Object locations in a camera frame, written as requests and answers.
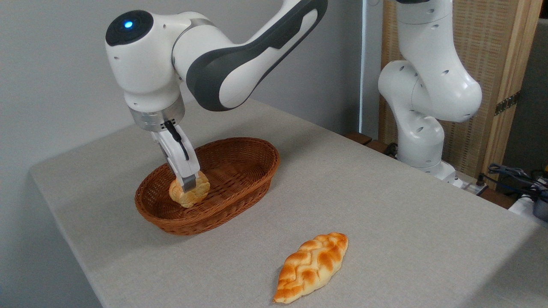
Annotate round muffin bread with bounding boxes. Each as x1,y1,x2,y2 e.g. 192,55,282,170
168,171,211,209

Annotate braided bread loaf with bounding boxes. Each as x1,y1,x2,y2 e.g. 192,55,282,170
273,232,349,305

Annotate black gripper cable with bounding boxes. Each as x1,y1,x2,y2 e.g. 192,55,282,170
164,120,190,162

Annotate black cable bundle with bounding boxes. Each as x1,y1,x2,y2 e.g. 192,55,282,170
476,163,548,202

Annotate white vertical post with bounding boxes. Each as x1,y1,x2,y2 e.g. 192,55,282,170
360,0,384,140

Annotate metal screen hinge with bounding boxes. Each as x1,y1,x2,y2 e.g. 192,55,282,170
494,91,521,116

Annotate grey tablecloth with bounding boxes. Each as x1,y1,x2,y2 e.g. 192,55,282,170
29,95,548,308

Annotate brown wicker oval basket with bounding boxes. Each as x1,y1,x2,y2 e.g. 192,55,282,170
134,137,281,236

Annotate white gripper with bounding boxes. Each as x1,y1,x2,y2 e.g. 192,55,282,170
150,123,201,193

